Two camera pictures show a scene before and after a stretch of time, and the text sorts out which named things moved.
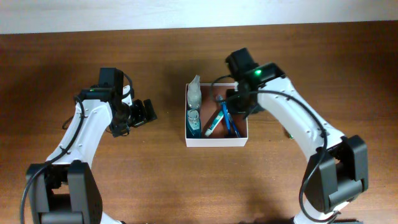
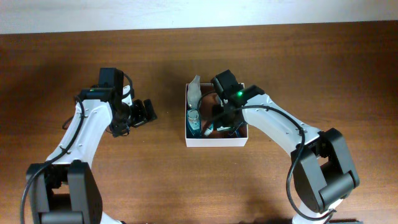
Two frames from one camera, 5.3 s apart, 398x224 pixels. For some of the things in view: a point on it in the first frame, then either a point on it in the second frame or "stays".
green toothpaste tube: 209,130 stays
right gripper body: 243,104 to 221,116
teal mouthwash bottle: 193,124 stays
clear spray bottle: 194,94 stays
